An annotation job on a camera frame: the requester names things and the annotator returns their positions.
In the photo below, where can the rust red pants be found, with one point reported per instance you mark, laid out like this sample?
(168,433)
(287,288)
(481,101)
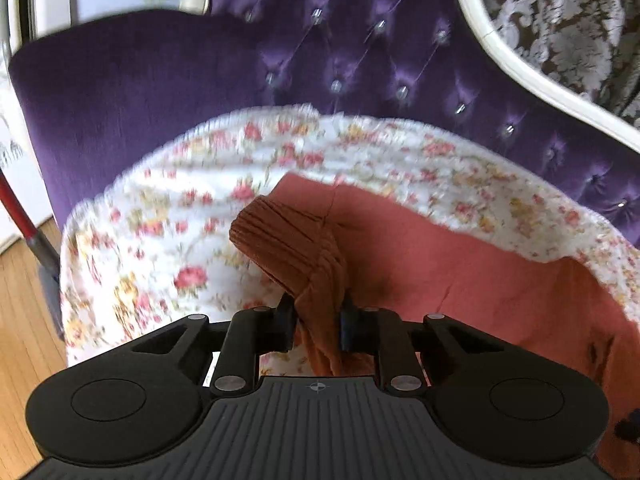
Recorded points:
(450,280)

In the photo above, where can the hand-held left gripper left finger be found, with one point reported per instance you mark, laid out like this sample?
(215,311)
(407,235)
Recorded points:
(286,325)

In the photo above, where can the purple tufted velvet sofa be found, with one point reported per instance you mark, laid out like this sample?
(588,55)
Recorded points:
(150,70)

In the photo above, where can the floral printed blanket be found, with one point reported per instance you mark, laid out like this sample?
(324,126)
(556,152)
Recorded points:
(165,220)

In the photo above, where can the grey damask curtain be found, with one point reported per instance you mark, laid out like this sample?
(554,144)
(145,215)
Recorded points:
(560,25)

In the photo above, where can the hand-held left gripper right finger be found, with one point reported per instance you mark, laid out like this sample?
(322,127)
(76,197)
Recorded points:
(350,327)

